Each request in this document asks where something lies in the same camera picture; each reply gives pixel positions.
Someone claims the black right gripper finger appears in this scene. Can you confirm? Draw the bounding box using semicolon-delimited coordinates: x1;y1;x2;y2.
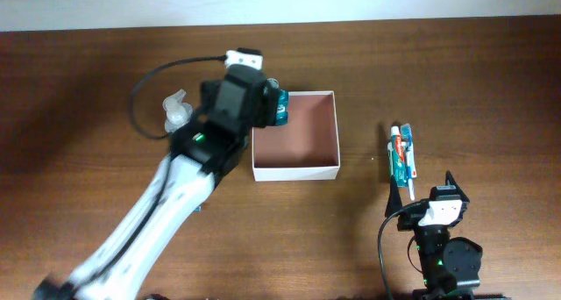
445;170;459;189
385;175;403;218

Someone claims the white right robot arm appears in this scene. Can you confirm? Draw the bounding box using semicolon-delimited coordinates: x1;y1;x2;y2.
378;172;483;300

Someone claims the pink white cardboard box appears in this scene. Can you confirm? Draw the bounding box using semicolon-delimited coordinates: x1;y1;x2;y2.
252;91;341;182

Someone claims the clear foam soap pump bottle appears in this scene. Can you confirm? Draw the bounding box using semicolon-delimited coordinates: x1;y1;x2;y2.
162;89;193;133

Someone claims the red green toothpaste tube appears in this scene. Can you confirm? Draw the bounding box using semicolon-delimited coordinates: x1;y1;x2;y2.
389;126;408;188

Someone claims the black left camera cable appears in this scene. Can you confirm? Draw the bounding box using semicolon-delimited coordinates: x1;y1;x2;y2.
128;55;229;141

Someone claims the black camera cable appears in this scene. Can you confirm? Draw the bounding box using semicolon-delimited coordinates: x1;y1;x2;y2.
377;203;429;300
128;55;229;141

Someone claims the blue white toothbrush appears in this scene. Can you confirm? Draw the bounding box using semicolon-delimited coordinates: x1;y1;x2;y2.
400;124;417;201

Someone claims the green white soap box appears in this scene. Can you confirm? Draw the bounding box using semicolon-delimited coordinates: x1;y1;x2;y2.
387;141;394;179

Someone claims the teal Listerine mouthwash bottle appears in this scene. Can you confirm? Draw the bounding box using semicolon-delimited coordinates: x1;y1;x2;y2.
267;78;289;126

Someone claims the black right camera cable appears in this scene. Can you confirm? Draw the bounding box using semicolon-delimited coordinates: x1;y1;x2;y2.
377;203;429;300

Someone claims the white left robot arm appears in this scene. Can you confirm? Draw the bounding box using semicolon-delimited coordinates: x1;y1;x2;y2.
32;59;282;299

